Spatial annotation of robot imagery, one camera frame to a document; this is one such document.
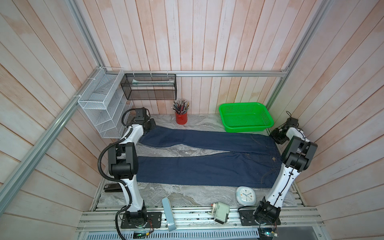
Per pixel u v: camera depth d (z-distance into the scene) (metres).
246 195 0.78
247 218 0.73
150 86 1.04
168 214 0.73
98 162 0.46
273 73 0.95
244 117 1.18
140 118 0.78
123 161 0.53
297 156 0.62
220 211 0.72
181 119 1.10
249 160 0.94
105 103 0.69
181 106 1.05
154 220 0.73
